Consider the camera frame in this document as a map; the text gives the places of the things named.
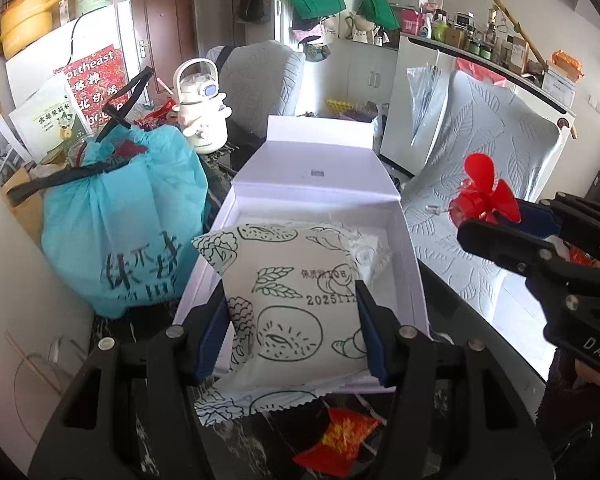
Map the black and white photo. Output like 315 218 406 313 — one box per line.
0 115 33 186

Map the leaf-patterned chair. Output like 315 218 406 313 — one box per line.
205 40 306 141
400 70 568 341

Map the orange packet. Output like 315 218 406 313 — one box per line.
550 50 593 81

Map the red poster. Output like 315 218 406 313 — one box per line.
52 44 131 126

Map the yellow pot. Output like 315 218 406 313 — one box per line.
0 0 83 61

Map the white kettle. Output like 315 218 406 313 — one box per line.
172 57 231 156

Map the person's right hand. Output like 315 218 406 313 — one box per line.
574 361 600 388

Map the folded clear umbrella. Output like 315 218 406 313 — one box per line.
406 52 453 148

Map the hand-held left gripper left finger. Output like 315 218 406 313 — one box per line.
27 297 231 480

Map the white pouch with green print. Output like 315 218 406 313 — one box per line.
9 74 88 156

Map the teal drawstring bag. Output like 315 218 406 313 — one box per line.
5 66 212 320

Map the white line-print snack packet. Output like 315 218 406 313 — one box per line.
191 222 393 428

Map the white gift box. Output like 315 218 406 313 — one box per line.
172 115 431 396

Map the red toy fan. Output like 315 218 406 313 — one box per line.
449 152 522 228

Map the red snack packet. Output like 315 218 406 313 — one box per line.
292 406 383 478

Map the white cupboard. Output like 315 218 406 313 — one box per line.
330 40 401 106

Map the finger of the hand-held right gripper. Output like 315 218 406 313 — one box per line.
516 191 600 262
456 219 567 282

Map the brown door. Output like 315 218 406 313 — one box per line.
130 0 196 101

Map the white foam board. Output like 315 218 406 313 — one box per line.
0 160 98 421

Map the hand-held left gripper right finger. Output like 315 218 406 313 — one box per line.
354 280 556 480

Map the wooden honey dipper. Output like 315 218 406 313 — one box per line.
5 330 63 396

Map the row of jars and bottles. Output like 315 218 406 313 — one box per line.
400 2 546 76

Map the bamboo stick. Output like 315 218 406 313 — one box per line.
450 0 578 138

